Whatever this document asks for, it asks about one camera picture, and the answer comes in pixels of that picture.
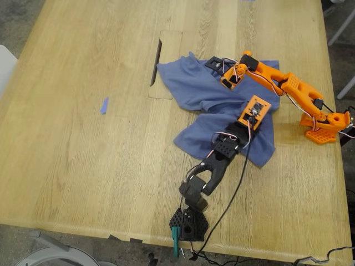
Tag grey cable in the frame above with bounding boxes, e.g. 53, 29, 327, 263
293, 245, 355, 265

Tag blue tape strip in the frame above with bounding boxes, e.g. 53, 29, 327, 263
99, 96, 109, 115

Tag black table clamp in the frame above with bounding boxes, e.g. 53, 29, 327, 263
339, 105, 355, 147

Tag black perforated arm base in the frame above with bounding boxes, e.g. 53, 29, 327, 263
169, 206, 209, 242

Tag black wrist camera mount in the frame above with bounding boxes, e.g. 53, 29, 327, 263
205, 56, 232, 75

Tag blue printed T-shirt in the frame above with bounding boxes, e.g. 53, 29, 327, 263
156, 51, 281, 169

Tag black camera cable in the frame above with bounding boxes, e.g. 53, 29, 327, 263
191, 119, 255, 265

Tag green table clamp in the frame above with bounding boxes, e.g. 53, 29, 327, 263
170, 226, 186, 259

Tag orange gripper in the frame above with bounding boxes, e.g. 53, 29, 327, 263
220, 64, 247, 91

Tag grey round chair base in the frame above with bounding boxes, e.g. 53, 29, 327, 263
15, 229, 117, 266

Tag orange perforated arm base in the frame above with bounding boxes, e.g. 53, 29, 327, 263
299, 110, 352, 145

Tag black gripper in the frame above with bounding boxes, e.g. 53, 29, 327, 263
225, 121, 250, 139

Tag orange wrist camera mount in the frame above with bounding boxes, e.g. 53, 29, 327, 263
237, 94, 272, 131

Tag orange arm servo wires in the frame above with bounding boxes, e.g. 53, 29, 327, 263
221, 57, 318, 131

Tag white metal chair leg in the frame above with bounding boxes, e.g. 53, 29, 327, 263
337, 76, 355, 100
327, 8, 355, 47

